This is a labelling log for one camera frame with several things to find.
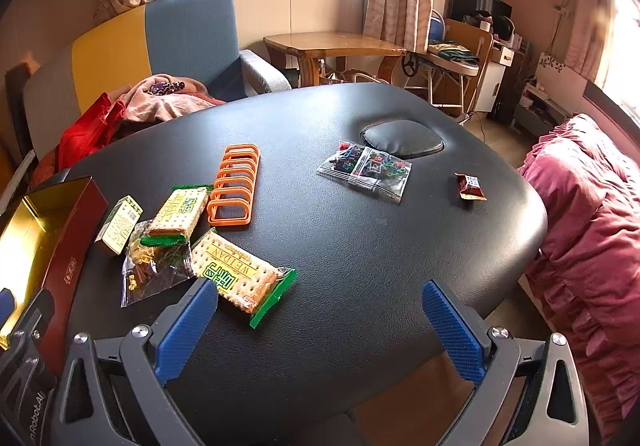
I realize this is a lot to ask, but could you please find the black oval cushion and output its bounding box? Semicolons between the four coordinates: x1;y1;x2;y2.
361;121;446;159

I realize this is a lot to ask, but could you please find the wooden side table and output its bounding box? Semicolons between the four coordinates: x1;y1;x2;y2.
263;31;407;88

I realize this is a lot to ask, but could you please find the clear bag of brown pieces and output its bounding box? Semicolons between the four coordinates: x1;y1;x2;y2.
120;221;198;309

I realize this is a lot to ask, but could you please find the small green white box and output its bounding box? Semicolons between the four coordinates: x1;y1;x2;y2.
95;195;143;257

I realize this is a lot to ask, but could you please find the large cracker packet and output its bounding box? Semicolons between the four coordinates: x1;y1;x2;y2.
190;229;298;329

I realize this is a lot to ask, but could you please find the green cloth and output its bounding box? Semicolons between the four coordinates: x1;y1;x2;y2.
427;42;478;62

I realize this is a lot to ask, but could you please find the small cracker packet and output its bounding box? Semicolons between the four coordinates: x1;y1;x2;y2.
140;183;213;247

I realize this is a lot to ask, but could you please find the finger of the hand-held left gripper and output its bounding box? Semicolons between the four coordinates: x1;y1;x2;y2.
0;287;17;334

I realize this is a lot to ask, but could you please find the red box with gold interior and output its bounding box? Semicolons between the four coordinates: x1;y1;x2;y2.
0;176;108;352

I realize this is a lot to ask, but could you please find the pink ruffled bedspread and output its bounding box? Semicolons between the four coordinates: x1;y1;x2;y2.
517;113;640;427

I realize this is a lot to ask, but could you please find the white cabinet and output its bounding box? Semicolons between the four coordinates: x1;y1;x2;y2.
472;46;518;114

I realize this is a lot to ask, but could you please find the orange plastic rack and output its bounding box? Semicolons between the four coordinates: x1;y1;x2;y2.
206;143;262;227

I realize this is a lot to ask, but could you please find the wooden backed chair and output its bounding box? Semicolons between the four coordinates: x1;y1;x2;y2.
402;19;493;119

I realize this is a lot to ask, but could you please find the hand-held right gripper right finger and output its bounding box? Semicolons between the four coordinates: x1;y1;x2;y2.
421;279;591;446

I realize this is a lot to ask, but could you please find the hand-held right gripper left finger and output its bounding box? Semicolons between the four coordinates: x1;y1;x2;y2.
57;276;221;446

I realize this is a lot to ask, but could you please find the purple patterned cloth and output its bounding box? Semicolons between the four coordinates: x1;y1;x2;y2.
145;80;186;97

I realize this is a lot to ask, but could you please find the clear bag of colourful pieces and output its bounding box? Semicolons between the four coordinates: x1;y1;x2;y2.
317;140;412;203

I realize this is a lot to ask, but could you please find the blue round object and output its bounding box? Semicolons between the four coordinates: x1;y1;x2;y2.
429;10;447;44

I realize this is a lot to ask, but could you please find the red cloth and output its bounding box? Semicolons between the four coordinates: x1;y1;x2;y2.
55;92;126;172

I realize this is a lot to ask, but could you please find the black monitor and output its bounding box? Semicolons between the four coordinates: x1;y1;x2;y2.
450;0;513;34

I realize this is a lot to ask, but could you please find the blue yellow grey sofa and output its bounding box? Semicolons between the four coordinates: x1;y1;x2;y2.
22;0;293;162

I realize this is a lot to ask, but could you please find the small red snack packet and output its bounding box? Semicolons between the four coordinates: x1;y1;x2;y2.
454;172;488;201

